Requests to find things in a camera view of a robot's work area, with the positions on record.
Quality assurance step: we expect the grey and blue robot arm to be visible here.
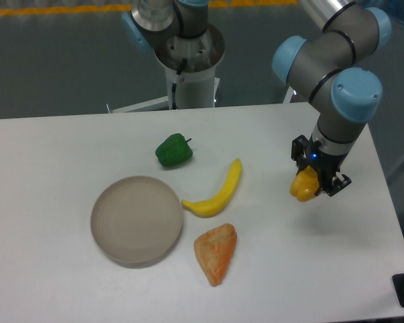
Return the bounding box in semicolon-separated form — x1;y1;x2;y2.
122;1;392;202

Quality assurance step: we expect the yellow toy banana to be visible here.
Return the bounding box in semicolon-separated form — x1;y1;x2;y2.
181;158;242;217

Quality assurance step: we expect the orange toy bread slice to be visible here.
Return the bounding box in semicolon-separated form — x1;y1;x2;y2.
193;223;237;287

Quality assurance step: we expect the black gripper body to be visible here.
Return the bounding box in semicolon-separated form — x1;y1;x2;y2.
304;135;349;177

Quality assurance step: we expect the beige round plate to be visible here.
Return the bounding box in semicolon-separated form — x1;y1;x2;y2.
90;176;183;268

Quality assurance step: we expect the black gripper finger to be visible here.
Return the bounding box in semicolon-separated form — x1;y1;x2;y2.
318;174;351;197
291;135;308;171

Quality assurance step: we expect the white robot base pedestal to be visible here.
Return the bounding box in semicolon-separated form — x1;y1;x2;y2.
111;24;225;113

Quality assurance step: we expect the green toy bell pepper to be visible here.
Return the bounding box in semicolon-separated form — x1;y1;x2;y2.
155;133;193;168

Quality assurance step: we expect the yellow toy bell pepper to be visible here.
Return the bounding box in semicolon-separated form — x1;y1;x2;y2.
290;166;320;203

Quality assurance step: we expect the black cable on pedestal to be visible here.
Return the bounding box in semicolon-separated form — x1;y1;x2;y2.
170;57;189;110

